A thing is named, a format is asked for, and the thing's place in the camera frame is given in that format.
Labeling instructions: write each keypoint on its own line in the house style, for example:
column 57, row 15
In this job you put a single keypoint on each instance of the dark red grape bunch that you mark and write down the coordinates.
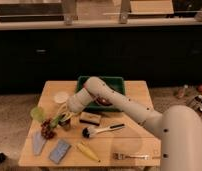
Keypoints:
column 46, row 130

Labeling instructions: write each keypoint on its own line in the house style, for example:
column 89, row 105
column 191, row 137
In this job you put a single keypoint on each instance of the yellow corn cob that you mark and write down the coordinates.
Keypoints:
column 87, row 151

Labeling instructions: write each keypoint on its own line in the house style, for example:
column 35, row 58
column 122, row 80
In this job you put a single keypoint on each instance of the green plastic tray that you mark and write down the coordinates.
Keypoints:
column 115, row 83

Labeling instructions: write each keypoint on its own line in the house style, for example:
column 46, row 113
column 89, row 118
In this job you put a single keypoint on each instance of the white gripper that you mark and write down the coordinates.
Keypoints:
column 64, row 112

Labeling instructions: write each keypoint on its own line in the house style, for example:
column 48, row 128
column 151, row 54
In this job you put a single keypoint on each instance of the blue sponge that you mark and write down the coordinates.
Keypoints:
column 59, row 151

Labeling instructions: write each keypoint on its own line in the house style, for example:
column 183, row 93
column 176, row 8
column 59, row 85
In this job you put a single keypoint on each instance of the black and white brush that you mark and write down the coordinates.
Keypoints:
column 91, row 131

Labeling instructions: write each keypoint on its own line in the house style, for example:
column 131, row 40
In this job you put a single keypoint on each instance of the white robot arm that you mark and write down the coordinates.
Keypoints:
column 179, row 128

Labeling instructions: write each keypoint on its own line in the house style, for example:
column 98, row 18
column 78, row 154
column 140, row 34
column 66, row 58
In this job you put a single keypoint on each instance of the light green plastic cup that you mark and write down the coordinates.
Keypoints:
column 37, row 113

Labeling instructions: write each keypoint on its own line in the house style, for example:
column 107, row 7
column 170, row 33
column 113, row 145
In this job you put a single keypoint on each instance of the white paper cup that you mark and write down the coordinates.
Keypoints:
column 60, row 98

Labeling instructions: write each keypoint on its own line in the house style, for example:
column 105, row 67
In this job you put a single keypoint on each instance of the wooden table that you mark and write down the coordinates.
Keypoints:
column 131, row 140

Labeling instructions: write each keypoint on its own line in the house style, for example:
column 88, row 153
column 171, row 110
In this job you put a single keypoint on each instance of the metal cup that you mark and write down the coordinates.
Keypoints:
column 66, row 125

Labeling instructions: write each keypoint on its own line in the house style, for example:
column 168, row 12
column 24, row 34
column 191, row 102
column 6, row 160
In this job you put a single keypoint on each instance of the dark red bowl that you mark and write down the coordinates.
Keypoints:
column 103, row 102

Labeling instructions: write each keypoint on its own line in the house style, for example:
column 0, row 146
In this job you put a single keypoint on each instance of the brown wooden block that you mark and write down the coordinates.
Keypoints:
column 90, row 118

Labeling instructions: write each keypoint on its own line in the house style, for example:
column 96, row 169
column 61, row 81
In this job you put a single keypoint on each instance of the green pepper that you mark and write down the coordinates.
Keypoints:
column 58, row 120

